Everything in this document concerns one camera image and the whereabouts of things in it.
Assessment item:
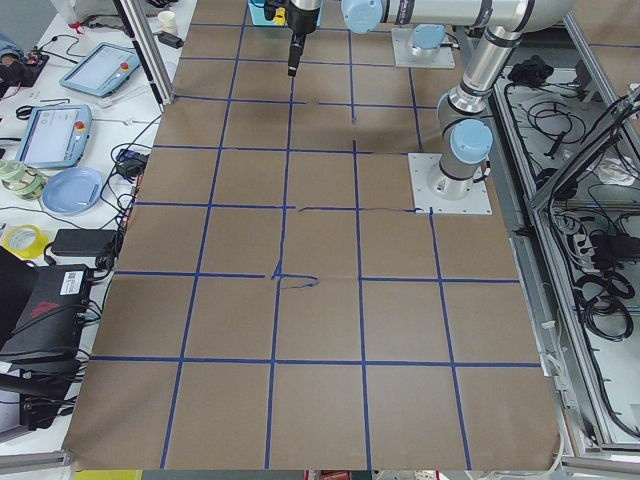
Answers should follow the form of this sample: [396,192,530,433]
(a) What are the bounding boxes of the light blue plastic bin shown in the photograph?
[248,0,323,33]

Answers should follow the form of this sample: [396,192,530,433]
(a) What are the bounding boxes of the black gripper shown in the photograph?
[252,0,280,21]
[287,0,320,77]

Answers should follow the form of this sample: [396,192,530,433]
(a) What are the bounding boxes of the yellow tape roll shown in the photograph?
[2,225,49,260]

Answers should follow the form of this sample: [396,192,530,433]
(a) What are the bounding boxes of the black small adapter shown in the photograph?
[157,31,184,49]

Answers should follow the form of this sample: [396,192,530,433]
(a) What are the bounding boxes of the light blue plate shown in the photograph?
[41,167,103,215]

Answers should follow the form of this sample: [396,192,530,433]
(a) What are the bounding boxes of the black power adapter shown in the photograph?
[50,229,116,257]

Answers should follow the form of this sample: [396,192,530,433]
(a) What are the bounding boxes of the green tape rolls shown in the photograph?
[1,159,47,200]

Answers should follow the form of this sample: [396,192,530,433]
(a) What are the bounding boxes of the upper blue teach pendant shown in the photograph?
[59,42,141,98]

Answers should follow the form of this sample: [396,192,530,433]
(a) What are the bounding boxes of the lower blue teach pendant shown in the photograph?
[16,105,92,169]

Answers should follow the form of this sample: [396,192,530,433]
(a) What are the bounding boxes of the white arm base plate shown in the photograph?
[391,24,455,69]
[408,153,492,215]

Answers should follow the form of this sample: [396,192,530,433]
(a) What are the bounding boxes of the black computer box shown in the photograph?
[1,249,91,365]

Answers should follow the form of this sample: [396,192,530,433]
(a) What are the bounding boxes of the aluminium frame post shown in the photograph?
[113,0,174,106]

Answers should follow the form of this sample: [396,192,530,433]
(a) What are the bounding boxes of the blue teach pendant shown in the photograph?
[16,105,92,169]
[59,42,141,98]

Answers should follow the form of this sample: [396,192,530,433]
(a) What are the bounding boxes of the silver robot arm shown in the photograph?
[341,0,574,200]
[248,1,458,51]

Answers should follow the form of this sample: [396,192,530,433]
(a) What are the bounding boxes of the brown paper table cover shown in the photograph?
[64,1,559,473]

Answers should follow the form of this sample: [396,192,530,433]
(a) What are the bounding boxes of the white paper cup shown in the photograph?
[157,10,178,36]

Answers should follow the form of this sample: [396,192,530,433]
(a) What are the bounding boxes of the yellow beetle toy car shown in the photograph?
[273,7,287,26]

